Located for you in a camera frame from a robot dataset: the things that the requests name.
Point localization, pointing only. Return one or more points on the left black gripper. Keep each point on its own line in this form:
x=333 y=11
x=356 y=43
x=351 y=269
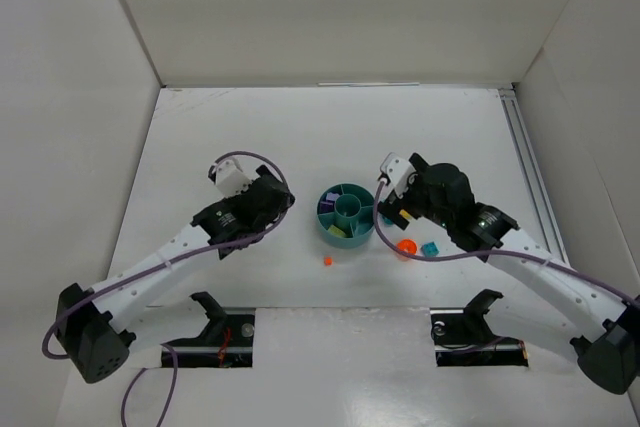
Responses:
x=275 y=188

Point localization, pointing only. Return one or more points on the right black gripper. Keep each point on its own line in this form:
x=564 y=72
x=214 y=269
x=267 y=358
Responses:
x=398 y=202

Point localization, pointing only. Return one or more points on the dark purple lego brick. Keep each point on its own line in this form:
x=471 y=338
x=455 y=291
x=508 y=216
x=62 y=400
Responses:
x=325 y=207

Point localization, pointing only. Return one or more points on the light purple small lego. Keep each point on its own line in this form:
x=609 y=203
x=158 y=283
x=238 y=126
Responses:
x=331 y=196

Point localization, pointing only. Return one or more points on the lime green lego brick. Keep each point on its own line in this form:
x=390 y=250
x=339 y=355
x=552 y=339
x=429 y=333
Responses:
x=335 y=231

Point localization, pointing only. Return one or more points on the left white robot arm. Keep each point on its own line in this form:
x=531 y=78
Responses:
x=101 y=326

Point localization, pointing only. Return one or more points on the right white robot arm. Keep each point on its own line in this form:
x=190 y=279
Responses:
x=599 y=327

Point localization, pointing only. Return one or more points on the teal small lego brick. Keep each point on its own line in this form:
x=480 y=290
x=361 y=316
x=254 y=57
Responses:
x=429 y=250

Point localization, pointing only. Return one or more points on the orange round lego piece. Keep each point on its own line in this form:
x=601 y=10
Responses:
x=406 y=249

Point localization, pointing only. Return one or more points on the teal round divided container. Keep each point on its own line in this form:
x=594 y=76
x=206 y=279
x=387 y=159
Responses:
x=353 y=214

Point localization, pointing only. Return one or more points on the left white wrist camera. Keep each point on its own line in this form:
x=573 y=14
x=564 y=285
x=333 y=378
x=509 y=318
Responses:
x=228 y=177

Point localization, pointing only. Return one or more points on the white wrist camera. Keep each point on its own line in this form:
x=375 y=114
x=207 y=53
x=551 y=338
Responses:
x=396 y=172
x=228 y=177

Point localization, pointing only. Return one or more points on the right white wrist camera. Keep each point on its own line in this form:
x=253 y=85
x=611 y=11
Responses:
x=396 y=172

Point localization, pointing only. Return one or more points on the aluminium rail right edge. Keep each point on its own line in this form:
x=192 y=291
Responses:
x=545 y=217

